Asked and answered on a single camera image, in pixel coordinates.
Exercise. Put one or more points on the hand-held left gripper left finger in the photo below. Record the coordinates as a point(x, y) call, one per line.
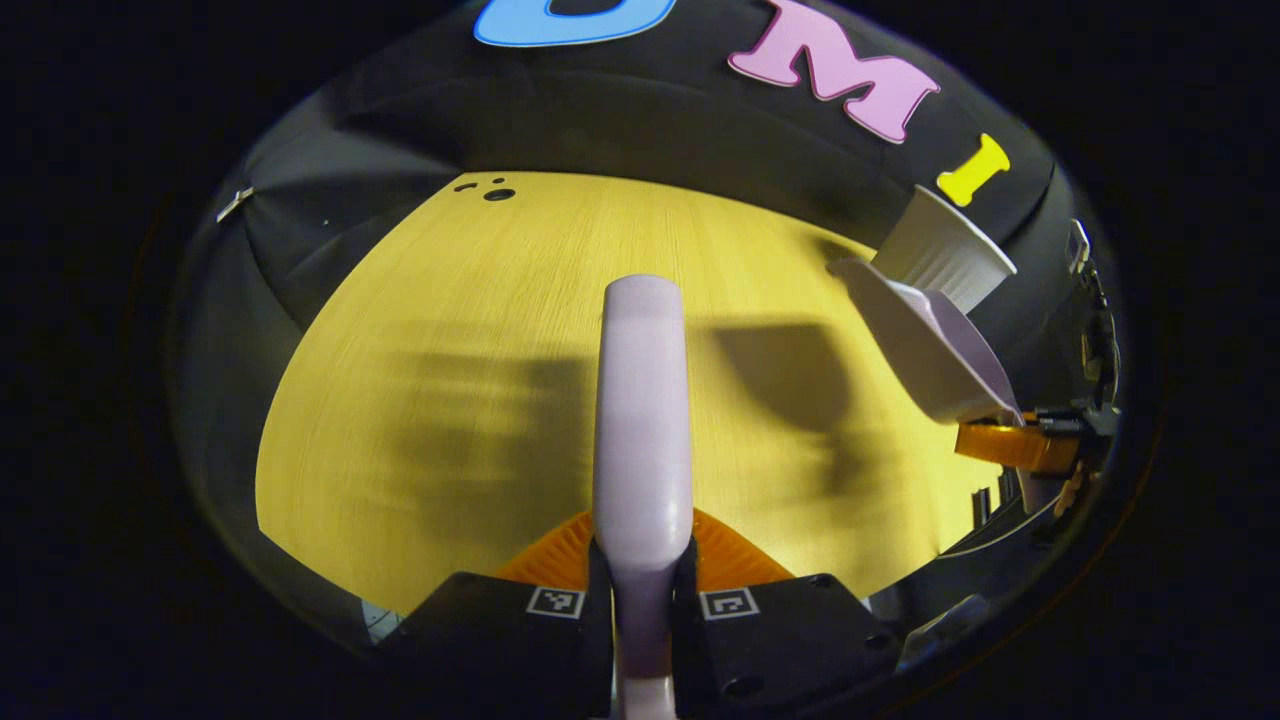
point(500, 640)

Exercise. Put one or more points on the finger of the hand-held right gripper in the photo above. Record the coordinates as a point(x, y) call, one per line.
point(1015, 445)

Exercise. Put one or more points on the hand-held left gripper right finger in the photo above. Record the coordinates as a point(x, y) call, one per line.
point(790, 640)

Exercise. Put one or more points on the lilac plastic dustpan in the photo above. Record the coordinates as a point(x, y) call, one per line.
point(925, 345)

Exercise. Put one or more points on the white ribbed garbage bin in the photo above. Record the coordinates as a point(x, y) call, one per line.
point(950, 255)

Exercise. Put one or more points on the yellow wooden desktop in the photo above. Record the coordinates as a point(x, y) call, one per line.
point(450, 330)

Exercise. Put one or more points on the white metal clip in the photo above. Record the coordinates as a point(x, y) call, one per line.
point(235, 203)

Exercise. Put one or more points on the black desk edge bracket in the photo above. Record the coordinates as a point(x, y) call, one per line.
point(982, 505)
point(1008, 485)

